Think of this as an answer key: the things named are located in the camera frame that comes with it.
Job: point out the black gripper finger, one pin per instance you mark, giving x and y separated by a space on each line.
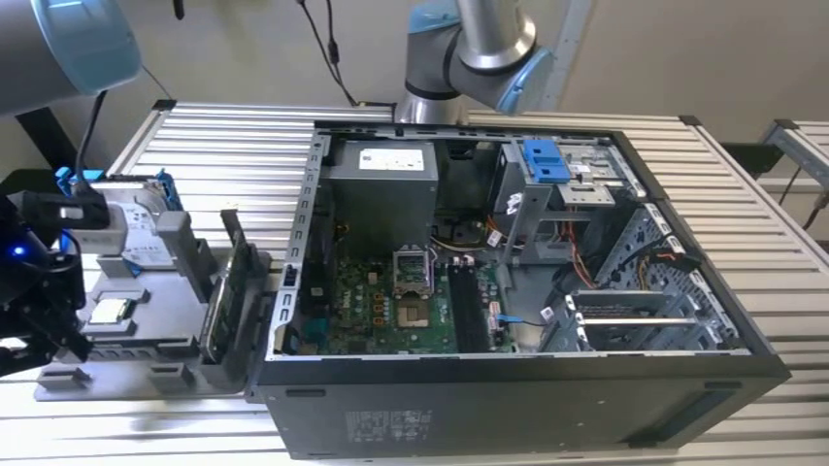
61 335
19 361

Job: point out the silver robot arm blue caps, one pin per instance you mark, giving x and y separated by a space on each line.
495 34

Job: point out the RAM stick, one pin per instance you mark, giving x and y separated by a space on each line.
143 345

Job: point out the black RAM slot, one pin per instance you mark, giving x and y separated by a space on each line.
471 310
458 310
464 310

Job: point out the silver CPU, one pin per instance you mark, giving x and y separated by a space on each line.
111 310

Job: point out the grey parts rack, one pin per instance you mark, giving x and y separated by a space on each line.
171 320

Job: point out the hard disk in blue carrier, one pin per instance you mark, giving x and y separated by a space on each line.
145 242

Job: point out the green graphics card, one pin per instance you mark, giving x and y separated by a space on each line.
229 310

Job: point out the black slanted beam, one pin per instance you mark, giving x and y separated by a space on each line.
48 141

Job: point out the blue video port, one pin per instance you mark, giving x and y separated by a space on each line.
312 327

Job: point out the black table corner cap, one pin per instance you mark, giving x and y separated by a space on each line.
163 104
690 120

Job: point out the green motherboard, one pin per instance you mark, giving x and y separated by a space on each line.
355 320

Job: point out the CPU socket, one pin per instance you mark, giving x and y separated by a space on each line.
414 314

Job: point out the grey power supply unit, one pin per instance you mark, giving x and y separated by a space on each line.
382 209

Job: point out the small black hanging object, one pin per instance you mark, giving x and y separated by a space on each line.
179 9

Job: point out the black open PC case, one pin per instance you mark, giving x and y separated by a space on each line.
452 412

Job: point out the blue plastic drive latch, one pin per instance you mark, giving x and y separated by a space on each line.
543 160

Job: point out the metal drive cage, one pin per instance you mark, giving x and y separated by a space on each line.
586 194

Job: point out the metal disk bay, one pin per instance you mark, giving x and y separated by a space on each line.
638 321

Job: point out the black power connector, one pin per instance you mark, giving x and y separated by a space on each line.
677 259

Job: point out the black box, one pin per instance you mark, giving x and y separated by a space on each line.
751 157

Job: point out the aluminium slat side table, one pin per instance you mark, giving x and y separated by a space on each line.
802 145

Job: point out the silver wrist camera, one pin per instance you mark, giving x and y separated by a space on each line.
97 228

